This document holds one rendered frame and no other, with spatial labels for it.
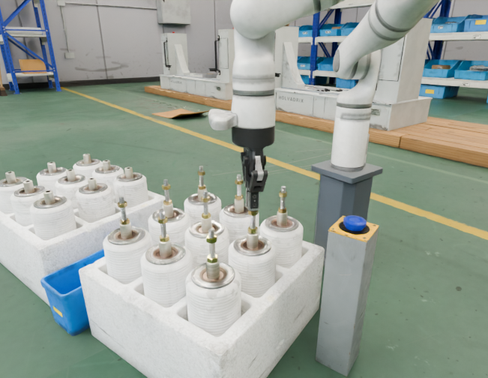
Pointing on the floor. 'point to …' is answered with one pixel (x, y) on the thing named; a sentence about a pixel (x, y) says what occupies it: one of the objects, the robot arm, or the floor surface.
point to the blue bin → (69, 295)
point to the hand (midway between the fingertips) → (252, 199)
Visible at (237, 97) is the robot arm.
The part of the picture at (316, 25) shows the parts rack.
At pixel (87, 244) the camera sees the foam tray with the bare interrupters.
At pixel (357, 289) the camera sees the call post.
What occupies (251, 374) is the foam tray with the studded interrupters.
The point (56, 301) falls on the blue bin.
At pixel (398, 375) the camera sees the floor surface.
